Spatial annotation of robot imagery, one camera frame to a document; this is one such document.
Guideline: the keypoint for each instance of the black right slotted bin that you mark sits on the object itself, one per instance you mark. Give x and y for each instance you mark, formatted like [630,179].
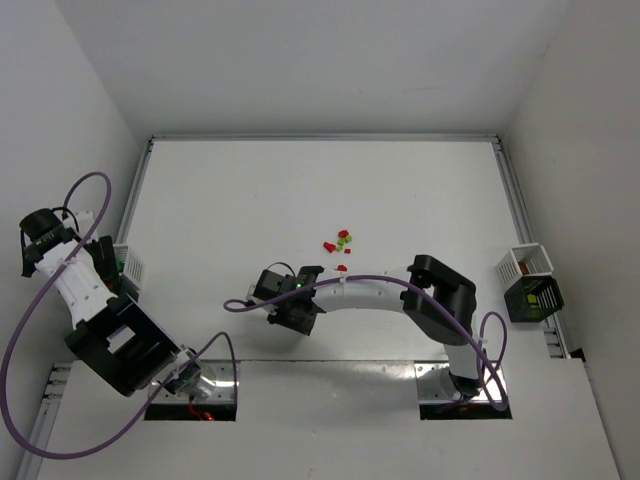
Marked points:
[548,294]

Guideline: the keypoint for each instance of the small lime lego brick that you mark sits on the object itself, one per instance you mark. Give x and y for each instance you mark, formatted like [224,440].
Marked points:
[343,242]

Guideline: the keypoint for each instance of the white slotted bin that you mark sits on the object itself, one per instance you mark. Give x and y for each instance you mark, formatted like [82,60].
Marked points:
[533,255]
[134,267]

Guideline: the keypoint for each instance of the white left slotted bin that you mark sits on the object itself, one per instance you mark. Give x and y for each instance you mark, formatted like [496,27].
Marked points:
[134,267]

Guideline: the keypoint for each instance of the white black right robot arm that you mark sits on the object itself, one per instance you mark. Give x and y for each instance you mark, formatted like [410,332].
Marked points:
[440,302]

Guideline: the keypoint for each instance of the white right slotted bin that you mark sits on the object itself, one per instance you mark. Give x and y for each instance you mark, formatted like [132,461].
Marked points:
[533,255]

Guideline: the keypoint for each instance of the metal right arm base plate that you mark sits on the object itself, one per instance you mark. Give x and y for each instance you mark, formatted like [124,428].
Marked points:
[436,386]

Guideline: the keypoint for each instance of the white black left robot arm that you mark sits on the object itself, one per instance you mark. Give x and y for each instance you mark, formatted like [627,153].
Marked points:
[110,333]

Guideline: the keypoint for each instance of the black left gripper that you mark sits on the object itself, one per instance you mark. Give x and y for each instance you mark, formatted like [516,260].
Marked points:
[105,253]

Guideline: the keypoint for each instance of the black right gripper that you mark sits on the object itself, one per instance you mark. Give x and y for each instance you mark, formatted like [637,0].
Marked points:
[293,318]

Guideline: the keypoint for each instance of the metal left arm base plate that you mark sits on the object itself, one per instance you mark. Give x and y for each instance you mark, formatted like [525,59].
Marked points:
[206,382]

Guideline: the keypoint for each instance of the small red sloped lego brick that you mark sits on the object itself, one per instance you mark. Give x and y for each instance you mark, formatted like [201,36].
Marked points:
[330,247]

